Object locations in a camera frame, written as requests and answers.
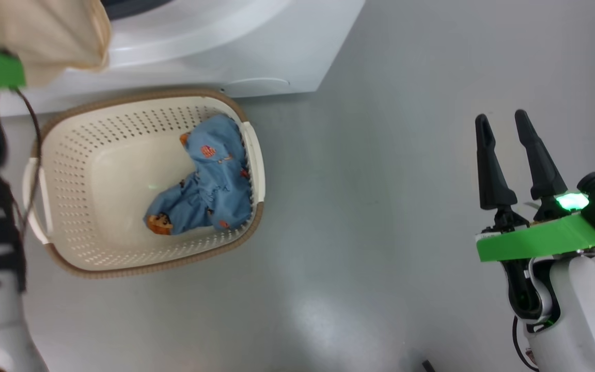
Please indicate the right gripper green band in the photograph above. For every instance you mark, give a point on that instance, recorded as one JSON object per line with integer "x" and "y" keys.
{"x": 540, "y": 240}

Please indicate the cream cartoon print garment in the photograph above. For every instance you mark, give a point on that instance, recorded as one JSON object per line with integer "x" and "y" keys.
{"x": 44, "y": 31}

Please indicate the blue patterned garment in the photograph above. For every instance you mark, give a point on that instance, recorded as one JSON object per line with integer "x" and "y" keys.
{"x": 215, "y": 186}

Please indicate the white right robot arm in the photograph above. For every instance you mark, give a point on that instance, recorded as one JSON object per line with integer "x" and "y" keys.
{"x": 586, "y": 320}

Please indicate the cream perforated laundry basket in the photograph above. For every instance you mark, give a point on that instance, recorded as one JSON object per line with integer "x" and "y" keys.
{"x": 111, "y": 165}

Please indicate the white washing machine body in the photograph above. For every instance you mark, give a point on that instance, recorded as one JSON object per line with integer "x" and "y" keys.
{"x": 277, "y": 41}

